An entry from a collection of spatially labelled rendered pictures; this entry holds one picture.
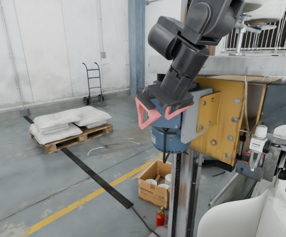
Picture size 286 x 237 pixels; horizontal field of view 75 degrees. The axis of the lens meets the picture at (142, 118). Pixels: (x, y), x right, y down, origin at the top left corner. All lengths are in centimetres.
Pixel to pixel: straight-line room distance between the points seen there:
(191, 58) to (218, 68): 24
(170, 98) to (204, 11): 16
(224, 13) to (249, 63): 29
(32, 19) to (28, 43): 54
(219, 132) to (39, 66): 487
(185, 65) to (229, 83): 37
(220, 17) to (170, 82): 14
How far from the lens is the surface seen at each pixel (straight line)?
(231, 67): 59
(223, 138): 76
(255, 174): 76
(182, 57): 36
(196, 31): 33
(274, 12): 79
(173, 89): 38
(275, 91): 67
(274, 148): 74
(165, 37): 39
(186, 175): 101
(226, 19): 35
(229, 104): 72
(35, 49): 526
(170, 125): 55
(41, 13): 541
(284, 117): 68
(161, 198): 194
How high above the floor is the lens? 142
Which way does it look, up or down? 19 degrees down
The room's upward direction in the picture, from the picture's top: straight up
